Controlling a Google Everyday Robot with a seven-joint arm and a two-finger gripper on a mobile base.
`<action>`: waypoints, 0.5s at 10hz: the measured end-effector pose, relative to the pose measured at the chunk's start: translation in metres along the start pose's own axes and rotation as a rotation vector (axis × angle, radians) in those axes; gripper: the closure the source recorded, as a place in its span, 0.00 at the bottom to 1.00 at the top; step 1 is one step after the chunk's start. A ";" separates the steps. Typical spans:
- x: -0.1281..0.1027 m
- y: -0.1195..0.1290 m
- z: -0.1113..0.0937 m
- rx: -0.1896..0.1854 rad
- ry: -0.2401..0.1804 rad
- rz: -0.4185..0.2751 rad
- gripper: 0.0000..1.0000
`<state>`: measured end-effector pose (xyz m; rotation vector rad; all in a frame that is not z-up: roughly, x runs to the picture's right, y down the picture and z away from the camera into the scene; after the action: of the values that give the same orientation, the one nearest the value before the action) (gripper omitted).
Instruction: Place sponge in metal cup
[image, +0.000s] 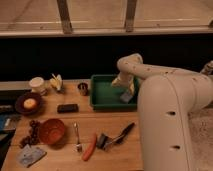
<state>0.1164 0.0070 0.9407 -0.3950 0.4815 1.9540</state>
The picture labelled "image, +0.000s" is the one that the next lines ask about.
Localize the black rectangular block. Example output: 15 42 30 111
57 104 78 113

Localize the dark brown plate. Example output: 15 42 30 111
15 92 43 115

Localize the white ceramic cup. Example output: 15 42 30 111
29 77 47 95

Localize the peeled banana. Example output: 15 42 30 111
50 74 63 92

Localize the green plastic tray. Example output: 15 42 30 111
90 74 139 110

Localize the small metal cup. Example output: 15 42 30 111
77 82 88 96

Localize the metal fork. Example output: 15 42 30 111
73 122 82 153

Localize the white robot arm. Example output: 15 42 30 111
112 53 213 171

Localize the grey-blue cloth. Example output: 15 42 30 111
17 145 47 168

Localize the yellow-white gripper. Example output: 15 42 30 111
111 74 135 94

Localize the bunch of dark grapes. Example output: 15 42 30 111
19 120 40 148

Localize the grey-blue sponge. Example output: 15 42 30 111
120 91 133 103

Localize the orange-red bowl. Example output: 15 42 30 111
38 118 66 145

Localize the black-handled brush tool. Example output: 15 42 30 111
96 122 135 151

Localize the blue object at left edge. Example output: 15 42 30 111
0 113 22 134

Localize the orange carrot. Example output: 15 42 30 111
82 133 97 161

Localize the yellow round fruit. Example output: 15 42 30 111
23 98 37 110

